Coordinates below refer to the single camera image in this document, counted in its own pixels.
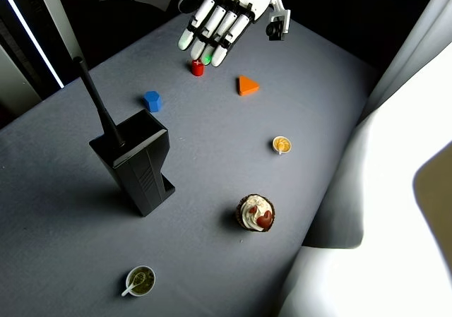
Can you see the black wrist camera white bracket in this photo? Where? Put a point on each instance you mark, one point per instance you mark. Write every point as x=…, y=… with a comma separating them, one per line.
x=276, y=27

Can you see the blue hexagon block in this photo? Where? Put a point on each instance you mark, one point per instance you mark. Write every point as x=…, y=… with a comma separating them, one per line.
x=152, y=101

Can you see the white backdrop curtain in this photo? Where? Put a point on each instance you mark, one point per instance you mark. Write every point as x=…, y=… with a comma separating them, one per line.
x=388, y=190

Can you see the beige panel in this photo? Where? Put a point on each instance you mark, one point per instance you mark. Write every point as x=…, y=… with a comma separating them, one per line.
x=436, y=207

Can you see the toy cupcake white cream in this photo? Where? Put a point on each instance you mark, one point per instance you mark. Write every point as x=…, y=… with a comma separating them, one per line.
x=256, y=213

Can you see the white light bar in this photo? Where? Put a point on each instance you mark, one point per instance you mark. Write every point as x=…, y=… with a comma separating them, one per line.
x=31, y=34

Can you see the orange triangle block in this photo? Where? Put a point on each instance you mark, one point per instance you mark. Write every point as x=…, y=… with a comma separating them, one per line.
x=246, y=85

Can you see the white bowl green soup spoon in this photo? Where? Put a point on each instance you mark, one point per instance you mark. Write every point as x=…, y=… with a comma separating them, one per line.
x=142, y=281

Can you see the grey table cloth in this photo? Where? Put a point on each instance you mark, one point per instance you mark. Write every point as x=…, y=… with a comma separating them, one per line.
x=212, y=260

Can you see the grey upright post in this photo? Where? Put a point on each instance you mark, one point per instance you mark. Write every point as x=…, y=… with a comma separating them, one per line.
x=60, y=20

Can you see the red cylinder block white cross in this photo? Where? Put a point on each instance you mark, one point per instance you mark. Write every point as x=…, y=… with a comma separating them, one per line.
x=197, y=69

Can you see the small white cup orange drink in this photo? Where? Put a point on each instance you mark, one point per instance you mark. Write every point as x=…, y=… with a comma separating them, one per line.
x=282, y=144

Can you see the black walkie-talkie radio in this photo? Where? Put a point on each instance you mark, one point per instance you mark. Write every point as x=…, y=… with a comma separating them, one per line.
x=141, y=161

